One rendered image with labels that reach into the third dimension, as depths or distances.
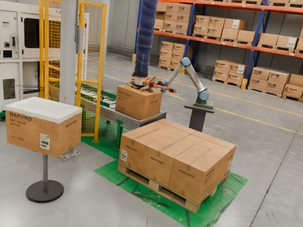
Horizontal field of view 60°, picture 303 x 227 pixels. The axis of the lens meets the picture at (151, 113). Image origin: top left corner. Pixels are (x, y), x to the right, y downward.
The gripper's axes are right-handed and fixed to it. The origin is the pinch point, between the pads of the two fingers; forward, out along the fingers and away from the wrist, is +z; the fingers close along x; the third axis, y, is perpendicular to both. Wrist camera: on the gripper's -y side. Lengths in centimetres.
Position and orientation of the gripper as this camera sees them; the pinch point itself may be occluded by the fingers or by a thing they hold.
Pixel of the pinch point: (154, 85)
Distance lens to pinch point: 395.3
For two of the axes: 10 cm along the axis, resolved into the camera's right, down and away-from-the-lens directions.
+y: -8.0, -3.1, 5.2
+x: 1.5, -9.3, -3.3
